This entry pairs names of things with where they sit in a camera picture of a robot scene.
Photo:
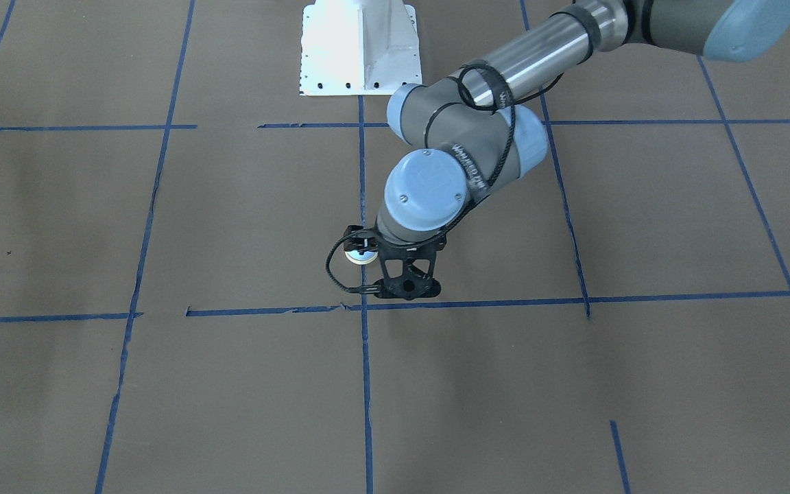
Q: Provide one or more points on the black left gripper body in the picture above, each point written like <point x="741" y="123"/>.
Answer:
<point x="354" y="241"/>

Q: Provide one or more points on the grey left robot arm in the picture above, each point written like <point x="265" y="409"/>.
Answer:
<point x="472" y="132"/>

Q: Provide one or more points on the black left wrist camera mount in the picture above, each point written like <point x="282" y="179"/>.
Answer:
<point x="407" y="274"/>

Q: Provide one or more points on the white camera stand base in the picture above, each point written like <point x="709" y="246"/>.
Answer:
<point x="358" y="48"/>

